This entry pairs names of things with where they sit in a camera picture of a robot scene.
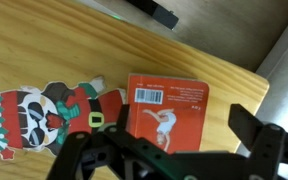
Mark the panda christmas cutout toy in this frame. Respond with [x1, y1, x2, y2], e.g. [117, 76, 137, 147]
[0, 75, 129, 161]

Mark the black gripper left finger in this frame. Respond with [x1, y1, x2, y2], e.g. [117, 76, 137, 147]
[46, 104, 192, 180]

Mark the small red book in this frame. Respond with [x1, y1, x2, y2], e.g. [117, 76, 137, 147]
[125, 73, 211, 155]

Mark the grey sofa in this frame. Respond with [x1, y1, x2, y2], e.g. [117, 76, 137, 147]
[235, 3, 288, 180]

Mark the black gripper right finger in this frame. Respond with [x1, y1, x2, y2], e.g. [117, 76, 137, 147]
[228, 103, 288, 180]

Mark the black box device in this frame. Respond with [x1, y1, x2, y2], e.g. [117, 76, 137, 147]
[125, 0, 180, 30]

